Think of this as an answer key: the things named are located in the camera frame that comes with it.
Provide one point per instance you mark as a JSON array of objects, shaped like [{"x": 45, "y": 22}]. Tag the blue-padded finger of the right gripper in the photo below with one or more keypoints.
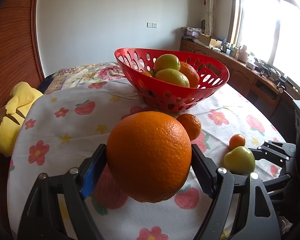
[{"x": 267, "y": 153}]

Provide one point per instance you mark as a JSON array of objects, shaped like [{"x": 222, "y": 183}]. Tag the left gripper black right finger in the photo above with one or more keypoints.
[{"x": 256, "y": 217}]

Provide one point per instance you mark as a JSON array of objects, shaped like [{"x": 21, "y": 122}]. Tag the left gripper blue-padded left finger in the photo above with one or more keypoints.
[{"x": 41, "y": 217}]

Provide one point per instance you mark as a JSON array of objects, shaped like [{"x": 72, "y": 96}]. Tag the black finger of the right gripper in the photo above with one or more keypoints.
[{"x": 281, "y": 147}]

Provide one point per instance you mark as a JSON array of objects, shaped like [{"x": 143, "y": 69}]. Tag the green apple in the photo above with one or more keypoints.
[{"x": 240, "y": 160}]

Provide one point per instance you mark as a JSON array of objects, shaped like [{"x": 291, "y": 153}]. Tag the large orange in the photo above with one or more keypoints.
[
  {"x": 149, "y": 156},
  {"x": 190, "y": 73}
]

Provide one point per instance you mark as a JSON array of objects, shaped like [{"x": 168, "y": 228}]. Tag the yellow-green pear with stem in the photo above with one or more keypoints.
[{"x": 172, "y": 76}]

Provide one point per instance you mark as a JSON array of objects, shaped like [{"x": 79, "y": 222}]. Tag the round yellow-green apple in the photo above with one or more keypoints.
[{"x": 166, "y": 61}]

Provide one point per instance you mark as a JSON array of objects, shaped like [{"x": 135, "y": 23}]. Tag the small tangerine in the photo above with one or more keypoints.
[
  {"x": 236, "y": 140},
  {"x": 146, "y": 74}
]

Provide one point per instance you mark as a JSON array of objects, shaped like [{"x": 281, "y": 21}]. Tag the wooden chair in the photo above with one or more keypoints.
[{"x": 264, "y": 96}]

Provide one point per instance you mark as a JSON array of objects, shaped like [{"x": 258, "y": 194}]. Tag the long wooden sideboard cabinet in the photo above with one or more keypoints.
[{"x": 241, "y": 77}]

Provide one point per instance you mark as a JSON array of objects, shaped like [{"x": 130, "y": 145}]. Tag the medium bumpy tangerine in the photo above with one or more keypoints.
[{"x": 191, "y": 124}]

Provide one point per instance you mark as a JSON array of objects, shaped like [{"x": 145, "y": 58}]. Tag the yellow plush toy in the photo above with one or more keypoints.
[{"x": 13, "y": 115}]

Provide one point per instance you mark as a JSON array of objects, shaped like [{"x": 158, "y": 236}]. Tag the white pink bottle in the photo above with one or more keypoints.
[{"x": 243, "y": 54}]

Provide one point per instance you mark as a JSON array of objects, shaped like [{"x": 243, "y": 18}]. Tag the large orange in basket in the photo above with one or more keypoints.
[{"x": 190, "y": 73}]

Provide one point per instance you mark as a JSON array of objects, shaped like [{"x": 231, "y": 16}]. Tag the red perforated plastic fruit basket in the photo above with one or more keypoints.
[{"x": 165, "y": 96}]

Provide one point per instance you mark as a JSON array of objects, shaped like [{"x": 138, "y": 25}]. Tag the cardboard box on sideboard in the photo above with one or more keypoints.
[{"x": 209, "y": 41}]

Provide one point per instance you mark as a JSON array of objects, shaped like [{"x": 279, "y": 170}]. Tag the wooden framed window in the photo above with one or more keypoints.
[{"x": 271, "y": 31}]

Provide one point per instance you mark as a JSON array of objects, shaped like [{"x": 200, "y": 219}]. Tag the stack of magazines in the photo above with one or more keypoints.
[{"x": 191, "y": 33}]

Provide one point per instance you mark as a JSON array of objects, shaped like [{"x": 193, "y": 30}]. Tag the floral bed quilt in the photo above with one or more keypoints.
[{"x": 84, "y": 75}]

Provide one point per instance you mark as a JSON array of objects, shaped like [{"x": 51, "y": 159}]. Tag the patterned beige curtain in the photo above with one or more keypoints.
[{"x": 210, "y": 22}]

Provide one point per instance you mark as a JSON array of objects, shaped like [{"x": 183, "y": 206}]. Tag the white wall switch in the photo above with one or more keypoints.
[{"x": 152, "y": 25}]

